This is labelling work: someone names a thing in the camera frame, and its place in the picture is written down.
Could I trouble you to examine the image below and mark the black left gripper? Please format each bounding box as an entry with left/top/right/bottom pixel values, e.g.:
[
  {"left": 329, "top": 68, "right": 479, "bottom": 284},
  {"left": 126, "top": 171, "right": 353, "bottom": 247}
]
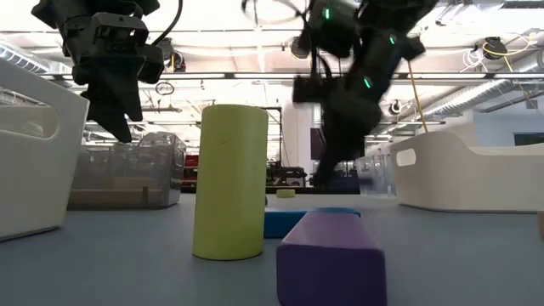
[{"left": 59, "top": 11, "right": 148, "bottom": 144}]

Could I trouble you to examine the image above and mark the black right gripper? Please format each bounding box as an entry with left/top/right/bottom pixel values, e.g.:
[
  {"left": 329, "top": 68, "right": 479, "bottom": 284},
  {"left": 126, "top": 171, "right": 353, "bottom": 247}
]
[{"left": 313, "top": 91, "right": 383, "bottom": 189}]

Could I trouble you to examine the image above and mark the blue rectangular block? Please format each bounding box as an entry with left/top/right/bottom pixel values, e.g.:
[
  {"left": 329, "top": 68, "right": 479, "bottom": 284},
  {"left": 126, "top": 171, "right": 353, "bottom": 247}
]
[{"left": 263, "top": 207, "right": 362, "bottom": 240}]

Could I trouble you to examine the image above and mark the long tan wooden block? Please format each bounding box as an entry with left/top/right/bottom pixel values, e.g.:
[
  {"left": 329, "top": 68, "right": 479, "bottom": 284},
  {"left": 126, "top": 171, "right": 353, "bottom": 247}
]
[{"left": 69, "top": 188, "right": 145, "bottom": 208}]

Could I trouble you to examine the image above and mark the purple rectangular block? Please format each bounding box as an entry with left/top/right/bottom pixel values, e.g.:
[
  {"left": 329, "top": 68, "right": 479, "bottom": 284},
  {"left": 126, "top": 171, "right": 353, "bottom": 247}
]
[{"left": 275, "top": 211, "right": 388, "bottom": 306}]

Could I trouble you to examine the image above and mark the yellow-green cylinder block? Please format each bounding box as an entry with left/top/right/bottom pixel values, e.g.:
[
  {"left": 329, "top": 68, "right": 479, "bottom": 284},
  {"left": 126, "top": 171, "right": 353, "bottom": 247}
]
[{"left": 191, "top": 104, "right": 269, "bottom": 262}]

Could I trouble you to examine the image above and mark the clear plastic bin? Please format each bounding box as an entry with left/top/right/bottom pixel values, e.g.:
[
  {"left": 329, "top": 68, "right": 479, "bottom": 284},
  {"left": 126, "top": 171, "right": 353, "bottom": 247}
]
[{"left": 354, "top": 152, "right": 399, "bottom": 199}]

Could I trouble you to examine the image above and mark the black equipment cart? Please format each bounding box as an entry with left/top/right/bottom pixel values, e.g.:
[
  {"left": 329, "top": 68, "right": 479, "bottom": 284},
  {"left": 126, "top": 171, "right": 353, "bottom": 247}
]
[{"left": 266, "top": 165, "right": 308, "bottom": 188}]

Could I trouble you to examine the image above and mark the dark smoky translucent bin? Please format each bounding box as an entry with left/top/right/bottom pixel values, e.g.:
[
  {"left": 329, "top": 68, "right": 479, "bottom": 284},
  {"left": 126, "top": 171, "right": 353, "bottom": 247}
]
[{"left": 66, "top": 131, "right": 188, "bottom": 212}]

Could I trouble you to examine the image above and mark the red tool cabinet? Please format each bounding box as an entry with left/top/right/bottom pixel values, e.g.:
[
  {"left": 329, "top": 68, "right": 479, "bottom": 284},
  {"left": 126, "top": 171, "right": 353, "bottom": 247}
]
[{"left": 183, "top": 154, "right": 200, "bottom": 188}]

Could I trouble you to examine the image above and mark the pale grey plastic bin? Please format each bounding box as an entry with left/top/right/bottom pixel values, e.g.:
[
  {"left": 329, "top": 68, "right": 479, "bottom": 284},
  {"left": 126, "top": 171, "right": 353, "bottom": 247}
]
[{"left": 0, "top": 57, "right": 91, "bottom": 243}]

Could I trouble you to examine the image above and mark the blue-grey table mat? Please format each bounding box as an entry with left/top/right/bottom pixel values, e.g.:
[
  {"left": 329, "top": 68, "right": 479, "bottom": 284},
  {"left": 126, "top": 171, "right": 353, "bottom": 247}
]
[{"left": 0, "top": 193, "right": 544, "bottom": 306}]

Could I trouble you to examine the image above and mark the yellow hanging cable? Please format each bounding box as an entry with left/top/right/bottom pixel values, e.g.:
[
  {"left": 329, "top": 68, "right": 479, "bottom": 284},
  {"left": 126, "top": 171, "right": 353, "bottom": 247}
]
[{"left": 406, "top": 61, "right": 429, "bottom": 133}]

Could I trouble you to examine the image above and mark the silver ventilation duct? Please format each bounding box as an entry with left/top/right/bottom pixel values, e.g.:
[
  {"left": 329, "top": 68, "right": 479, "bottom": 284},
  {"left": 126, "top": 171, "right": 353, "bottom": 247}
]
[
  {"left": 418, "top": 53, "right": 544, "bottom": 124},
  {"left": 0, "top": 42, "right": 52, "bottom": 76}
]

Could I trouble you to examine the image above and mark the long ceiling light rail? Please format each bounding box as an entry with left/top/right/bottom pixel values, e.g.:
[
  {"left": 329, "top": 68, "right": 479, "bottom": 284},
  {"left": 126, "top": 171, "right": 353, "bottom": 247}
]
[{"left": 40, "top": 71, "right": 544, "bottom": 82}]

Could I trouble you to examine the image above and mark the white bin with slot handle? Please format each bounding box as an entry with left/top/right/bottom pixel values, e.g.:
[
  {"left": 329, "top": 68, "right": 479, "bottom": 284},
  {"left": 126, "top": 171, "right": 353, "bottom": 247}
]
[{"left": 388, "top": 122, "right": 544, "bottom": 213}]

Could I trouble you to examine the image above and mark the dark wall screen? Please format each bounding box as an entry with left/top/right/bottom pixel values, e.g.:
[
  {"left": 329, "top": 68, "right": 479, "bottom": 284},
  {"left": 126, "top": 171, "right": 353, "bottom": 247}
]
[{"left": 513, "top": 132, "right": 544, "bottom": 147}]

